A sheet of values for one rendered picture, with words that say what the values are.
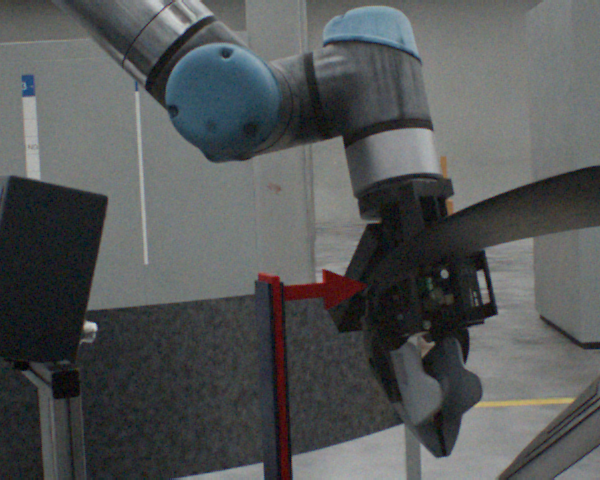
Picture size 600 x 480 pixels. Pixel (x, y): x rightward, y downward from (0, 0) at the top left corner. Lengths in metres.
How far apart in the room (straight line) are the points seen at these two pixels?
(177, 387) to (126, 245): 4.34
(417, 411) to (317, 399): 1.80
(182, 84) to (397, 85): 0.20
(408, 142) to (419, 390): 0.19
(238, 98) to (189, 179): 5.95
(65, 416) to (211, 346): 1.36
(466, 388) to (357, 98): 0.24
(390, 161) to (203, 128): 0.18
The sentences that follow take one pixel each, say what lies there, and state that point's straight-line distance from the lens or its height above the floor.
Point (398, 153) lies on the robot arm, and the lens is 0.85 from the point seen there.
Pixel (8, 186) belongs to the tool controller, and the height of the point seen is 1.24.
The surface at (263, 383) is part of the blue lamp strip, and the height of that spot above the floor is 1.13.
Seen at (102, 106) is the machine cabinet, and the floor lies 1.63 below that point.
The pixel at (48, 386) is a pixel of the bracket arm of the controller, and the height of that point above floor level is 1.04.
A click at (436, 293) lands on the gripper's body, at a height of 1.15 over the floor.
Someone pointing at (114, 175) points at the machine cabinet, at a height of 1.21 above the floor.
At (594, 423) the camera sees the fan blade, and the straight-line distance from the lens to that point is 0.88.
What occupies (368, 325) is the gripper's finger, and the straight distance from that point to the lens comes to 0.86.
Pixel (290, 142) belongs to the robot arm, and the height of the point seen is 1.27.
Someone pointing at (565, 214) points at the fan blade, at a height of 1.22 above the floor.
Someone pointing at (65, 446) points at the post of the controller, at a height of 0.98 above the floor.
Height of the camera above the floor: 1.26
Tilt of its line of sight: 4 degrees down
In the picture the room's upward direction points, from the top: 3 degrees counter-clockwise
